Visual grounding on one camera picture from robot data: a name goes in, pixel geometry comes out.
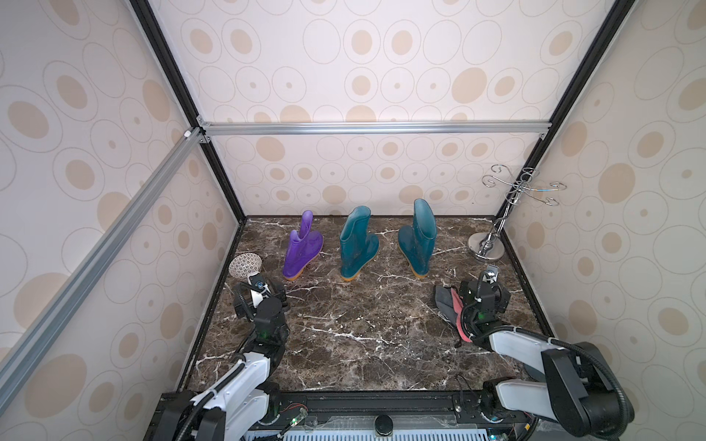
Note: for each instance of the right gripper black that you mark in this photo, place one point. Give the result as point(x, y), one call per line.
point(469, 303)

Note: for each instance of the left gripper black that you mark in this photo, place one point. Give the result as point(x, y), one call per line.
point(244, 308)

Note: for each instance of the pink cloth black trim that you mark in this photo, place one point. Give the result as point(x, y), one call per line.
point(450, 306)

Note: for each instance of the purple rubber boot yellow sole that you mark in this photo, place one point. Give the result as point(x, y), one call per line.
point(304, 246)

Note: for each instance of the teal rubber boot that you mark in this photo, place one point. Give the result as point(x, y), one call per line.
point(417, 241)
point(357, 246)

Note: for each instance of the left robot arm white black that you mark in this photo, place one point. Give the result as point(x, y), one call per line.
point(244, 396)

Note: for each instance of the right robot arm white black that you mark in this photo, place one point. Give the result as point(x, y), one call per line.
point(576, 387)

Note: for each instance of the patterned white bowl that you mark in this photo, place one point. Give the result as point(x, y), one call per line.
point(245, 266)

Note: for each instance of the chrome hook stand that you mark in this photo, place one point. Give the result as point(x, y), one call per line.
point(488, 247)

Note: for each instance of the horizontal aluminium bar back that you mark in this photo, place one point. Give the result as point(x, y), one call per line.
point(374, 128)

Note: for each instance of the diagonal aluminium bar left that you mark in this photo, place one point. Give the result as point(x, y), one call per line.
point(38, 339)

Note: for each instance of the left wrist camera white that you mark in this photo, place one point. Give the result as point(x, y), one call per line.
point(257, 292)

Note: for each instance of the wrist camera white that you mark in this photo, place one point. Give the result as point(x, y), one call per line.
point(257, 292)
point(490, 275)

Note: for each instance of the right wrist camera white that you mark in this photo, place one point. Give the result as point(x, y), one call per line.
point(490, 275)

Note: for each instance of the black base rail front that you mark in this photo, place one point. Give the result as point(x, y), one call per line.
point(341, 415)

